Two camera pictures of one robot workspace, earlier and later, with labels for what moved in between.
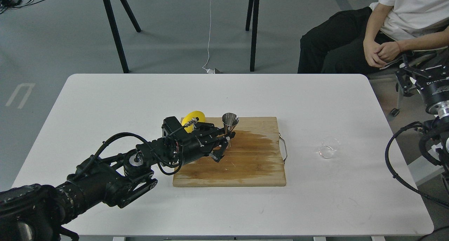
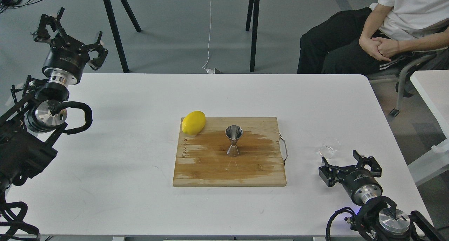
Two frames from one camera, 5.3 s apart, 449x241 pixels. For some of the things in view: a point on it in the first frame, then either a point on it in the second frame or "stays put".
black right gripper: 433,90 → 362,185
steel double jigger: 230,120 → 233,132
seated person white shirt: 355,41 stays put
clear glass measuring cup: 329,146 stays put
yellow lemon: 189,128 stays put
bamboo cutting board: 254,157 stays put
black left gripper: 181,146 → 66,60
